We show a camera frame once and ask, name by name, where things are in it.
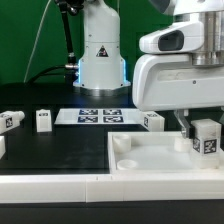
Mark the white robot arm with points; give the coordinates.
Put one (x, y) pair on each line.
(102, 70)

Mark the white sheet with tags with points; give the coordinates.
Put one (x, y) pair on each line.
(97, 116)

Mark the white front fence bar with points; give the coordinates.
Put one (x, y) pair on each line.
(109, 188)

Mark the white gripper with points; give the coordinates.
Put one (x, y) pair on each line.
(171, 82)

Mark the white square tabletop part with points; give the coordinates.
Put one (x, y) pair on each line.
(153, 152)

